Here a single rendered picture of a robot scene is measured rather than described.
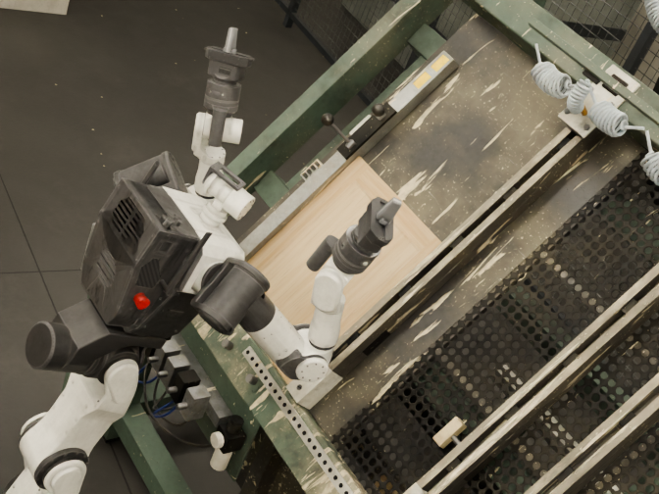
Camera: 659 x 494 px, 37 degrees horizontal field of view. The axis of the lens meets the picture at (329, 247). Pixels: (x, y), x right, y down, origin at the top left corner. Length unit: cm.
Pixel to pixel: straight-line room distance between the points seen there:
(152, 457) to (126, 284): 125
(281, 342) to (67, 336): 50
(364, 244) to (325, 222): 76
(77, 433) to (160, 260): 60
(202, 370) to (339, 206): 61
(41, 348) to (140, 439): 110
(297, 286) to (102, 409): 66
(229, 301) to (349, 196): 79
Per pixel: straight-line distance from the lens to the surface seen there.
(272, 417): 269
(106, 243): 231
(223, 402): 283
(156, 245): 218
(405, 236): 272
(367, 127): 289
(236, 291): 218
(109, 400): 253
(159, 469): 337
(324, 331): 232
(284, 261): 287
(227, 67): 254
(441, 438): 249
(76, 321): 241
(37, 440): 268
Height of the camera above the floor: 266
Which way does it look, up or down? 32 degrees down
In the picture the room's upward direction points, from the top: 23 degrees clockwise
